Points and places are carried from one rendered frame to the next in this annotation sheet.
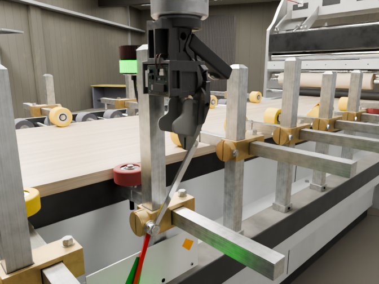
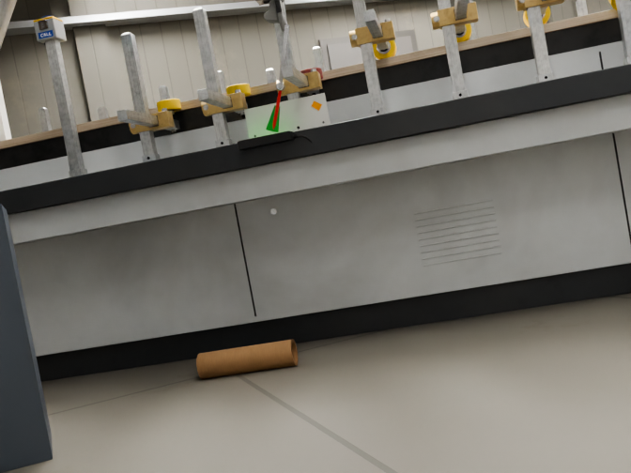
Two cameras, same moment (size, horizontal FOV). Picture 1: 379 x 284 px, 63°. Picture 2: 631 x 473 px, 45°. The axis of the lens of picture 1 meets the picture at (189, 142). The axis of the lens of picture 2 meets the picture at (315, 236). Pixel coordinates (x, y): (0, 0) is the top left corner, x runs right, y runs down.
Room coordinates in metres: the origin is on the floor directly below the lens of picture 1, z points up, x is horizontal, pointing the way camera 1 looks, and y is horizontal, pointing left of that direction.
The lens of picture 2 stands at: (-0.88, -1.83, 0.47)
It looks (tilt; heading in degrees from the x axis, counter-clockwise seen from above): 2 degrees down; 53
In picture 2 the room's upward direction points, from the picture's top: 10 degrees counter-clockwise
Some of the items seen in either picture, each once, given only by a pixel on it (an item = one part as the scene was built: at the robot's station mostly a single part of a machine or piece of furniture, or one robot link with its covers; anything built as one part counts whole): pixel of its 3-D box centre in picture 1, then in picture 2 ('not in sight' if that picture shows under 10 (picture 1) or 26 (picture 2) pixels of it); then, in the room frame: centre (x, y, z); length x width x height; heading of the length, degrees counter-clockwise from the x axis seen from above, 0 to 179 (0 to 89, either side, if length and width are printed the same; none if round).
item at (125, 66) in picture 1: (135, 66); not in sight; (0.60, 0.10, 1.14); 0.06 x 0.06 x 0.02
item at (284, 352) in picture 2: not in sight; (247, 358); (0.29, 0.18, 0.04); 0.30 x 0.08 x 0.08; 133
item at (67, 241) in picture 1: (67, 240); not in sight; (0.45, 0.20, 0.86); 0.02 x 0.02 x 0.01
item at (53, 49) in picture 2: not in sight; (65, 109); (0.05, 0.63, 0.92); 0.05 x 0.04 x 0.45; 133
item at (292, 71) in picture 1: (287, 139); (447, 22); (0.91, -0.30, 0.93); 0.03 x 0.03 x 0.48; 43
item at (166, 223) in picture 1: (162, 213); (299, 83); (0.59, 0.06, 0.84); 0.13 x 0.06 x 0.05; 133
